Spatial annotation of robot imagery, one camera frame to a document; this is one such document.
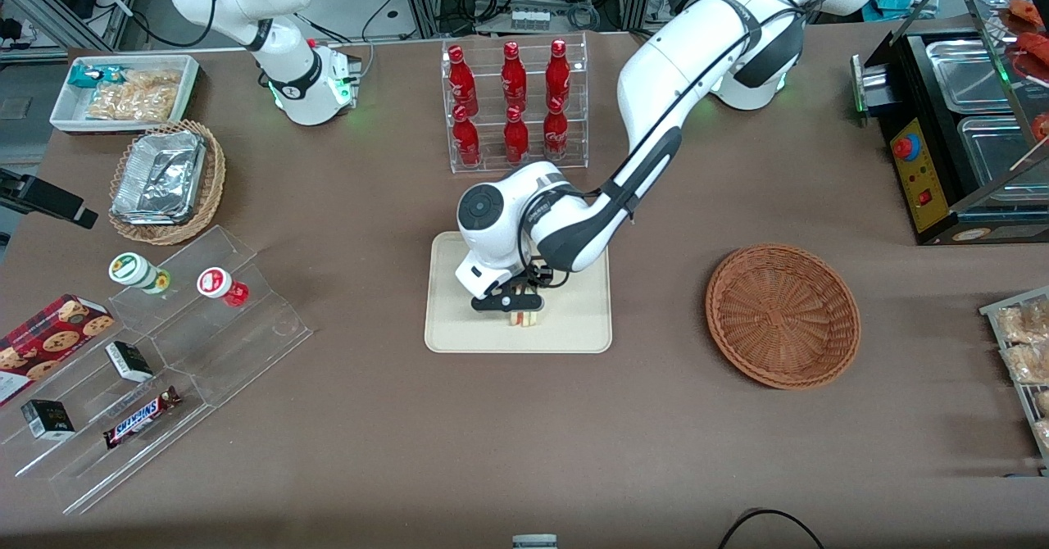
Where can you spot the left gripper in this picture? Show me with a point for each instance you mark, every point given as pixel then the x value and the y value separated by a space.
pixel 542 274

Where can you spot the triangular sandwich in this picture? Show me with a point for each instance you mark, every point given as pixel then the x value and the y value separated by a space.
pixel 524 318

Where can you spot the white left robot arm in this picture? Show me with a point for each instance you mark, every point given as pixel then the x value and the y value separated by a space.
pixel 697 65

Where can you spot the beige plastic tray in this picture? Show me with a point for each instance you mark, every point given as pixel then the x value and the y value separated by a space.
pixel 574 319

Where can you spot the round brown wicker basket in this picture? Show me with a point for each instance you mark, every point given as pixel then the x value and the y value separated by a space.
pixel 778 319

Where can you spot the oval light wicker basket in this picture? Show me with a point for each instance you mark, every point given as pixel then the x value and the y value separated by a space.
pixel 215 180

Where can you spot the clear acrylic bottle rack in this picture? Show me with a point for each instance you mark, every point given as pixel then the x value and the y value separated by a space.
pixel 578 151

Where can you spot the red cola bottle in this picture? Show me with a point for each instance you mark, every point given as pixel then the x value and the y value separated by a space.
pixel 466 141
pixel 556 135
pixel 558 74
pixel 461 78
pixel 513 74
pixel 516 139

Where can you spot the grey device edge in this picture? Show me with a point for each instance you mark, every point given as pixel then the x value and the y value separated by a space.
pixel 534 542

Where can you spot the clear acrylic tiered stand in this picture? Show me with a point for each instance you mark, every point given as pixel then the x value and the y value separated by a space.
pixel 238 352

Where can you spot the white power strip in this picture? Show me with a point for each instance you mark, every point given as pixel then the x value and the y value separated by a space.
pixel 529 19

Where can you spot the red lidded cup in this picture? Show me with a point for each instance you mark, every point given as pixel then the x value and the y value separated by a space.
pixel 217 283

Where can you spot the aluminium foil container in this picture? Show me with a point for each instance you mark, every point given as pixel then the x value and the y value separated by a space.
pixel 156 176

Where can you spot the green lidded cup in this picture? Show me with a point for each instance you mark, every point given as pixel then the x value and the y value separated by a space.
pixel 131 270

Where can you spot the small black box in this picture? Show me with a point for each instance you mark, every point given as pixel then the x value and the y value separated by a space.
pixel 47 419
pixel 129 360

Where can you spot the Snickers chocolate bar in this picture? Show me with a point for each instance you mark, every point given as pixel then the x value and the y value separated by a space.
pixel 139 418

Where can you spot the black food warmer cabinet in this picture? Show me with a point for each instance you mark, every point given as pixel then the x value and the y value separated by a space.
pixel 922 180

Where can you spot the clear bag of crackers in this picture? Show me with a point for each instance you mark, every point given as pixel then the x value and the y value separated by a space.
pixel 135 98

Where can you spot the red plaid cookie box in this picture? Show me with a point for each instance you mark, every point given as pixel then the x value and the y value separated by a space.
pixel 49 340

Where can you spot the teal snack packet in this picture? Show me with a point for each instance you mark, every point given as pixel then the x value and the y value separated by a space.
pixel 90 75

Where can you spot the white rectangular snack bin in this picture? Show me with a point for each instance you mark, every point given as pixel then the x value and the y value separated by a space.
pixel 65 119

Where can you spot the steel warmer pan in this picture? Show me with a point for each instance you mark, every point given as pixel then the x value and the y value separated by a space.
pixel 967 74
pixel 996 151

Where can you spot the bagged fried bread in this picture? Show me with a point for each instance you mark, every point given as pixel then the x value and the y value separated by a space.
pixel 1043 401
pixel 1028 363
pixel 1024 321
pixel 1043 434

